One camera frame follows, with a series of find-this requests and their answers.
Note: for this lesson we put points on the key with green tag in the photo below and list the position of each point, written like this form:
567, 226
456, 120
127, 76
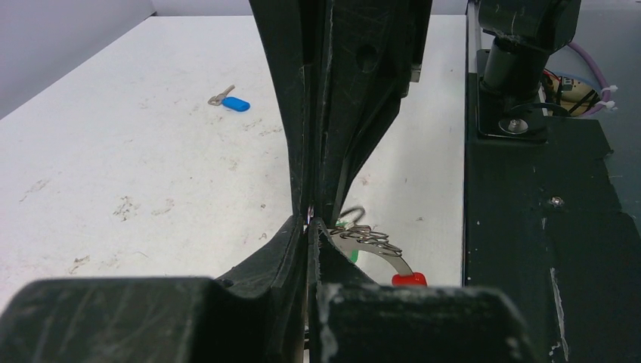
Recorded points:
341, 236

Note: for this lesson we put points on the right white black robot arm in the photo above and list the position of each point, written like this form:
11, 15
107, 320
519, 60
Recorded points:
525, 34

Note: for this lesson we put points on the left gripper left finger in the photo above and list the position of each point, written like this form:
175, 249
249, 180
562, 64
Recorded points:
252, 313

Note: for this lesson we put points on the metal keyring with red handle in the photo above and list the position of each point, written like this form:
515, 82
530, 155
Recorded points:
376, 242

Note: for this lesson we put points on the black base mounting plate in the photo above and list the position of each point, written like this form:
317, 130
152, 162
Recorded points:
555, 226

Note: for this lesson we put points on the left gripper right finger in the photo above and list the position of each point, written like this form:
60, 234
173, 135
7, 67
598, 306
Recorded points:
353, 319

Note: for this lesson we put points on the key with blue tag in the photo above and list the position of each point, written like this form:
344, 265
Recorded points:
232, 103

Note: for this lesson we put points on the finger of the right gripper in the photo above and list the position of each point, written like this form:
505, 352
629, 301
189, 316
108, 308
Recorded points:
280, 25
371, 52

